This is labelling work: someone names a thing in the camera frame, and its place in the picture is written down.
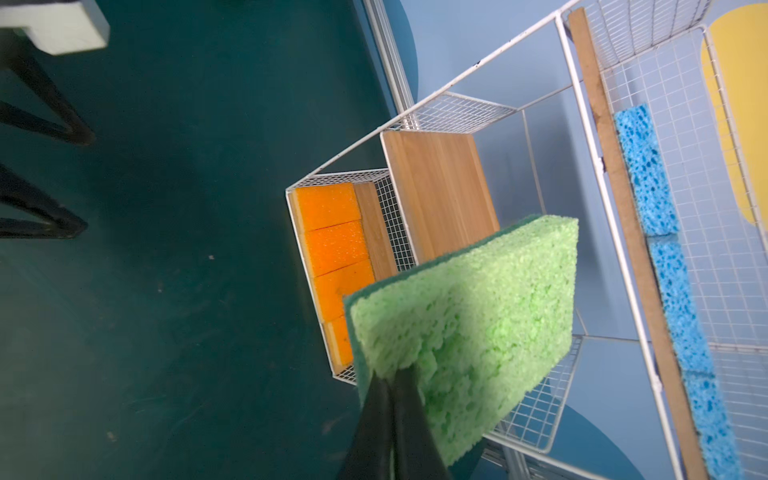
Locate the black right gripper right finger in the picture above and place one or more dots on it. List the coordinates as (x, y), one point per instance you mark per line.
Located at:
(415, 453)

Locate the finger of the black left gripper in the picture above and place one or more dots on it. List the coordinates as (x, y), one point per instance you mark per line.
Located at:
(16, 56)
(56, 222)

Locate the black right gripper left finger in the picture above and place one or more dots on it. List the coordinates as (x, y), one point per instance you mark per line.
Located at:
(369, 456)

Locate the green sponge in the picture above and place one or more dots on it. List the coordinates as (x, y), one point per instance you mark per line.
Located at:
(482, 326)

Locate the orange sponge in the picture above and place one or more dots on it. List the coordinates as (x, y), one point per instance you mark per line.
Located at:
(331, 288)
(318, 207)
(338, 343)
(332, 248)

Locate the blue sponge front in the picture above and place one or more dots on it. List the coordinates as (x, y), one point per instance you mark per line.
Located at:
(679, 307)

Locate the blue sponge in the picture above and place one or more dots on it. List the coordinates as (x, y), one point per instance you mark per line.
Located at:
(646, 171)
(679, 307)
(715, 435)

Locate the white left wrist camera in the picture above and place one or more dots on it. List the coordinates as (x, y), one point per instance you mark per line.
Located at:
(58, 27)

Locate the aluminium frame rail back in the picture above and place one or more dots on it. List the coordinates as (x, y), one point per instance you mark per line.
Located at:
(389, 55)

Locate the white wire three-tier shelf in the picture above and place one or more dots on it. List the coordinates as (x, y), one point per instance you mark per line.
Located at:
(513, 116)

